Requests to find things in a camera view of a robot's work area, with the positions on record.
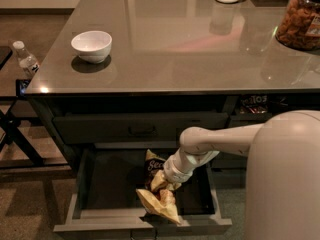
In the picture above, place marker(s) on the dark snack bag in drawer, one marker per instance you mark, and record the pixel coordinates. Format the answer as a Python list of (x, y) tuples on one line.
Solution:
[(261, 103)]

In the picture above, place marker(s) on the top left grey drawer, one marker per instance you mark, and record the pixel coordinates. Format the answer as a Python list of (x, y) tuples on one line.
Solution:
[(133, 127)]

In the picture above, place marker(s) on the bottom right grey drawer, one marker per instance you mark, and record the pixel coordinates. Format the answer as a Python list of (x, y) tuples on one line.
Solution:
[(225, 179)]

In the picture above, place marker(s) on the clear jar of nuts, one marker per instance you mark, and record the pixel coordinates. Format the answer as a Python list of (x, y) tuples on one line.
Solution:
[(300, 26)]

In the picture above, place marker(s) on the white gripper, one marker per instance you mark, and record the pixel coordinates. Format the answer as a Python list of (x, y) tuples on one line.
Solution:
[(172, 171)]

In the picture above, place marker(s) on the clear plastic water bottle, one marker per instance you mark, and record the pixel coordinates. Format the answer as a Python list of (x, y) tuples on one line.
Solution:
[(27, 61)]

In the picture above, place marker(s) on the top right grey drawer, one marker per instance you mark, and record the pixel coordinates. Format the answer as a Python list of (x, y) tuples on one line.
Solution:
[(248, 119)]

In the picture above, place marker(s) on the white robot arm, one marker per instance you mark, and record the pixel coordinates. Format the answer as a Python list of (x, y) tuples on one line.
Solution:
[(283, 171)]

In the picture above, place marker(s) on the grey cabinet with glass top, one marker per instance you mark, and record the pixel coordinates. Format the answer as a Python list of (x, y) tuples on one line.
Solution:
[(170, 56)]

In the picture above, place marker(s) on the white ceramic bowl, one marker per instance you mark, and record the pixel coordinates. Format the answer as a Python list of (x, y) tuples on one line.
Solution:
[(92, 46)]

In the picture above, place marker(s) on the black side table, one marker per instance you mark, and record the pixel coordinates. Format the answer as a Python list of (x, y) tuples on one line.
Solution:
[(22, 132)]

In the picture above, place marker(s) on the middle right grey drawer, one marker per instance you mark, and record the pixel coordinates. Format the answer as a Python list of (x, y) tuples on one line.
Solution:
[(228, 161)]

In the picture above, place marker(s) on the brown yellow chip bag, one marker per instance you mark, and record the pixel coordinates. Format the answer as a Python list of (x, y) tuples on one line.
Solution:
[(151, 200)]

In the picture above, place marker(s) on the open middle grey drawer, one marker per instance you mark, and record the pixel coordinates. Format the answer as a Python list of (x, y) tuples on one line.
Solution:
[(106, 203)]

